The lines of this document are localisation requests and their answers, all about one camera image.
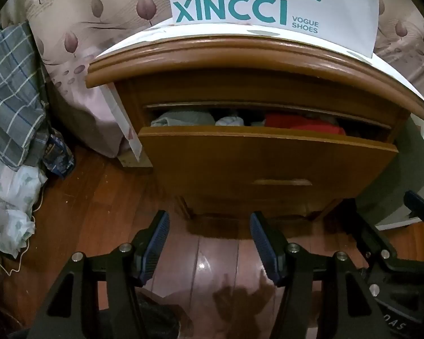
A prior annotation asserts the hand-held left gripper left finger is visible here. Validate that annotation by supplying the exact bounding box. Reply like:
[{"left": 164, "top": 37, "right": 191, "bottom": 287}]
[{"left": 28, "top": 210, "right": 171, "bottom": 339}]

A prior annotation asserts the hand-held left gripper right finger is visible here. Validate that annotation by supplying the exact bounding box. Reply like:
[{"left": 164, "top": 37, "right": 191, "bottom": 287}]
[{"left": 249, "top": 210, "right": 398, "bottom": 339}]

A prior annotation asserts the wooden drawer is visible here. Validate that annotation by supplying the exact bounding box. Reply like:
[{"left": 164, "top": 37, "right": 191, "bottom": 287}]
[{"left": 138, "top": 103, "right": 399, "bottom": 220}]

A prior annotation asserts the red underwear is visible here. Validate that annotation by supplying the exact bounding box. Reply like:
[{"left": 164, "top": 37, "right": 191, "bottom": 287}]
[{"left": 264, "top": 113, "right": 347, "bottom": 136}]

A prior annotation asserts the light green sock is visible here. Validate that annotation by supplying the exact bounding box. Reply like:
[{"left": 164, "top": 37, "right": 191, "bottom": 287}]
[{"left": 150, "top": 110, "right": 215, "bottom": 128}]

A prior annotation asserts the white underwear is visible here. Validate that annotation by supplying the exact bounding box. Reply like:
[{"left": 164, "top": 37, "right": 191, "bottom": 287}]
[{"left": 215, "top": 112, "right": 245, "bottom": 127}]

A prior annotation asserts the white shoe box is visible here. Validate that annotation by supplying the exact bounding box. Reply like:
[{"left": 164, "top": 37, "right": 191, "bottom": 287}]
[{"left": 166, "top": 0, "right": 380, "bottom": 59}]

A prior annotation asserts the blue printed packet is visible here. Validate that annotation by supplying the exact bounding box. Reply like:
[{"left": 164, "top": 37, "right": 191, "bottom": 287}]
[{"left": 44, "top": 129, "right": 75, "bottom": 177}]

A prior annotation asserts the white dotted sheet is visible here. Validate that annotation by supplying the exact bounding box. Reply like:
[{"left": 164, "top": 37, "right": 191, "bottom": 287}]
[{"left": 92, "top": 18, "right": 424, "bottom": 163}]

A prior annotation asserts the white leaf-print cloth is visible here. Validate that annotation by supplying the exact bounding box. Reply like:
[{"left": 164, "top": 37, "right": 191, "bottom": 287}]
[{"left": 0, "top": 141, "right": 48, "bottom": 258}]

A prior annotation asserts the wooden nightstand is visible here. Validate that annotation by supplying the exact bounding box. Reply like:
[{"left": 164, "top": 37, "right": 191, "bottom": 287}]
[{"left": 85, "top": 35, "right": 424, "bottom": 227}]

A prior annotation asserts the grey plaid cloth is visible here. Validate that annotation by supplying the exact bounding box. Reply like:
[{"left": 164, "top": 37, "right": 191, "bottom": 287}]
[{"left": 0, "top": 21, "right": 50, "bottom": 170}]

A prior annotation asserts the leaf-printed pink bedsheet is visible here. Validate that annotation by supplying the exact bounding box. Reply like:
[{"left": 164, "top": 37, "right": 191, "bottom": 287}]
[{"left": 21, "top": 0, "right": 424, "bottom": 159}]

